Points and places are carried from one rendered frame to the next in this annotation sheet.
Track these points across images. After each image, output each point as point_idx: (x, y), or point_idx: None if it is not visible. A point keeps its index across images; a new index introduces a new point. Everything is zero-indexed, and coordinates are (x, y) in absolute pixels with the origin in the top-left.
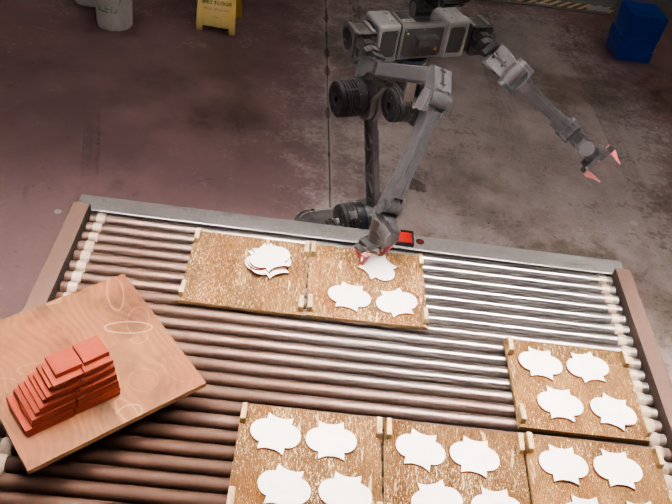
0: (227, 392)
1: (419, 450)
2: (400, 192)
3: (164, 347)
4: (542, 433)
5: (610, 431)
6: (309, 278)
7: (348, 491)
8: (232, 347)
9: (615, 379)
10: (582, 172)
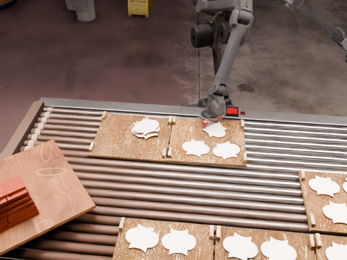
0: (113, 211)
1: (239, 247)
2: (223, 79)
3: (71, 183)
4: (327, 233)
5: None
6: (171, 137)
7: None
8: (120, 182)
9: None
10: (346, 62)
